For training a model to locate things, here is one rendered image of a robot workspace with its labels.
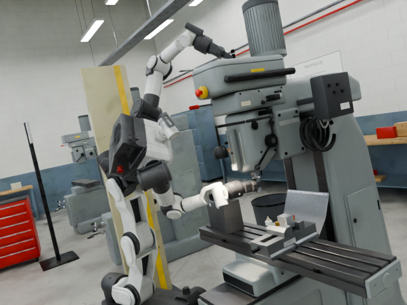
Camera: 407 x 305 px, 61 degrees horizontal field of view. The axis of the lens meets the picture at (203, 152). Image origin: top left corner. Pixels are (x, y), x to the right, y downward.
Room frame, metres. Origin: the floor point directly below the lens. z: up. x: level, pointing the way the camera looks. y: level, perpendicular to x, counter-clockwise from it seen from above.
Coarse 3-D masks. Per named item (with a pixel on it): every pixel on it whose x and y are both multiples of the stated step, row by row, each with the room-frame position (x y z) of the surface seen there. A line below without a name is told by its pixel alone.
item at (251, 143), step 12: (264, 108) 1.80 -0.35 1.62; (228, 120) 1.81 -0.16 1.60; (240, 120) 1.74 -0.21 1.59; (264, 120) 1.78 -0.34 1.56; (240, 132) 1.75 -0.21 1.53; (252, 132) 1.73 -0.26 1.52; (264, 132) 1.77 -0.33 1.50; (240, 144) 1.76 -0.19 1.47; (252, 144) 1.73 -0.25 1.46; (264, 144) 1.76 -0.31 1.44; (240, 156) 1.78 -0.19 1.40; (252, 156) 1.73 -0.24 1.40; (252, 168) 1.75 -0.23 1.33; (264, 168) 1.81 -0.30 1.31
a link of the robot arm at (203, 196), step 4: (212, 184) 1.75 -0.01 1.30; (216, 184) 1.74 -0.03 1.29; (220, 184) 1.75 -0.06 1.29; (204, 188) 1.76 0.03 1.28; (208, 188) 1.75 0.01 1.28; (212, 188) 1.74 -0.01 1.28; (200, 192) 1.77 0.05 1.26; (204, 192) 1.76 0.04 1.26; (208, 192) 1.80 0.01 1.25; (200, 196) 1.76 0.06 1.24; (204, 196) 1.78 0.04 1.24; (200, 200) 1.76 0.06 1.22; (204, 200) 1.76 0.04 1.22; (208, 200) 1.80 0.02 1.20; (204, 204) 1.76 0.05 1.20
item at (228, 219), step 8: (232, 200) 2.05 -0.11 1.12; (208, 208) 2.17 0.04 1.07; (216, 208) 2.07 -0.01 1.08; (224, 208) 2.00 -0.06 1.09; (232, 208) 2.03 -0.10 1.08; (208, 216) 2.19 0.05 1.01; (216, 216) 2.09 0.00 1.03; (224, 216) 2.00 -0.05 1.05; (232, 216) 2.02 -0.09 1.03; (240, 216) 2.05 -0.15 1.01; (216, 224) 2.11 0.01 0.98; (224, 224) 2.02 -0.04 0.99; (232, 224) 2.02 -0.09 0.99; (240, 224) 2.04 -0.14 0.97; (224, 232) 2.04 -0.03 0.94; (232, 232) 2.01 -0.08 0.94
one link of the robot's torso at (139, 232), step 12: (108, 180) 1.93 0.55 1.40; (120, 192) 1.90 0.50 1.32; (144, 192) 2.00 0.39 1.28; (120, 204) 1.91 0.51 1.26; (132, 204) 1.96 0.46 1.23; (144, 204) 1.98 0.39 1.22; (132, 216) 1.90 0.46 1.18; (144, 216) 1.98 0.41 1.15; (132, 228) 1.91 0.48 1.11; (144, 228) 1.95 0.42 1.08; (132, 240) 1.89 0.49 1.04; (144, 240) 1.92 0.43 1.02
